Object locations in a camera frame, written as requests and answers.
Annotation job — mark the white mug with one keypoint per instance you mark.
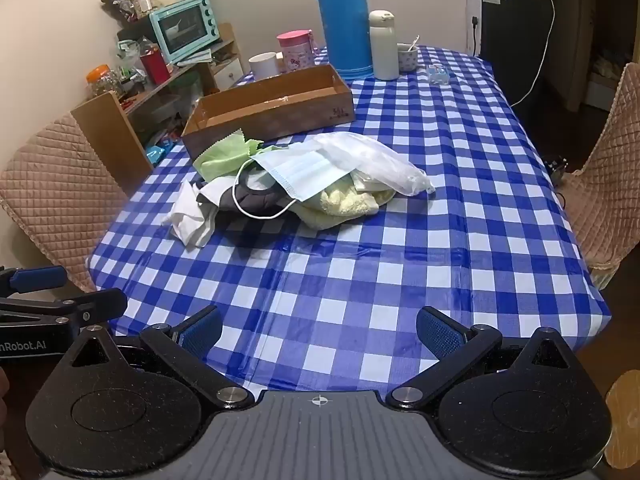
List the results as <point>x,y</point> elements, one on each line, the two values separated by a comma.
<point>263,65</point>

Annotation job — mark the quilted beige chair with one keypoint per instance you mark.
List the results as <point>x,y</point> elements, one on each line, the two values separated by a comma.
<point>50,180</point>
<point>610,185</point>

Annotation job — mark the white spoon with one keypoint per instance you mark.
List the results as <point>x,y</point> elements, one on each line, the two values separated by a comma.
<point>414,44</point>

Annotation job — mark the blue thermos flask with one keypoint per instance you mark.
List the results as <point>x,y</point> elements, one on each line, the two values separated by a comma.
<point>345,25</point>

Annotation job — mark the black cabinet appliance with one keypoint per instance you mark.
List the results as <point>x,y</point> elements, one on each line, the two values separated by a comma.
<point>515,45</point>

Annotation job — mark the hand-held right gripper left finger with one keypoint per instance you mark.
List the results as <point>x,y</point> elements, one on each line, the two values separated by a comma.
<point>200,332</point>

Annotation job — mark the teal toaster oven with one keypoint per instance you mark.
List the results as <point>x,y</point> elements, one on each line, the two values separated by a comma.
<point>182,30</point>

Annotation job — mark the glass jar orange lid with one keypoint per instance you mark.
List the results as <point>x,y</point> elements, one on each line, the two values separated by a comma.
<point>102,82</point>

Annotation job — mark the blue face mask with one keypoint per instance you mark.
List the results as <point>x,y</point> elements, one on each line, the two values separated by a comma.
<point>300,172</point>

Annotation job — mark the stack of papers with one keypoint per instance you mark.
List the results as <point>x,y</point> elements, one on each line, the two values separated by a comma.
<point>194,57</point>

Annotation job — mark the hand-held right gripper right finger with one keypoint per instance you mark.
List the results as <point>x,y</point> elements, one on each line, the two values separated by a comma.
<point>440,332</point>

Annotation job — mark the blue tissue packet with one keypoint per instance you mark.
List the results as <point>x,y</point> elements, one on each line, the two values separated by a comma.
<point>159,153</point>

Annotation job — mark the brown cardboard box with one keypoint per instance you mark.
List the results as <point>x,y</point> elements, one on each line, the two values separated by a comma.
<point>280,115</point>

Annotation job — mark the white insulated bottle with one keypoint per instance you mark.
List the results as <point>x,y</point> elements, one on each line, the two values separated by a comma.
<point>384,50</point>

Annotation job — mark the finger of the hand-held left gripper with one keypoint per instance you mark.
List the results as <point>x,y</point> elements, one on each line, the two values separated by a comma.
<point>40,276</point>
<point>95,305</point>

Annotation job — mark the light green cloth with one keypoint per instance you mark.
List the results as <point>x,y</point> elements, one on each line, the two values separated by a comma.
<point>225,157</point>

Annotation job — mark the pale yellow fluffy towel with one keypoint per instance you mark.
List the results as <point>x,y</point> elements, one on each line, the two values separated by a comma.
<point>345,205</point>

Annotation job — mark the wooden shelf unit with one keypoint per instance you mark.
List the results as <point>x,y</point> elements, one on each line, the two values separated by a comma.
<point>107,130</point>

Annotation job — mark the clear plastic wrapper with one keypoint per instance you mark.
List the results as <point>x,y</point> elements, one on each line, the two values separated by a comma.
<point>438,74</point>

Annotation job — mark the red canister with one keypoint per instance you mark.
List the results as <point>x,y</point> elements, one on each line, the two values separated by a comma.
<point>154,67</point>

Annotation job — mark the white tissue packet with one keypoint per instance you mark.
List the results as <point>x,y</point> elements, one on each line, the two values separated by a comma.
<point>370,157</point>

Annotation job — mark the small floral cup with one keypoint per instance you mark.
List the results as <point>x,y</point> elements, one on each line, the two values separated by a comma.
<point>407,60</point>

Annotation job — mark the blue checkered tablecloth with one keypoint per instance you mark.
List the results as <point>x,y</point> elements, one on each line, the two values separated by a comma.
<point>400,260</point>

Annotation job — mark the pink cartoon cup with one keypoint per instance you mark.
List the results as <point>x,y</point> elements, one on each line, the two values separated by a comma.
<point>295,52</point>

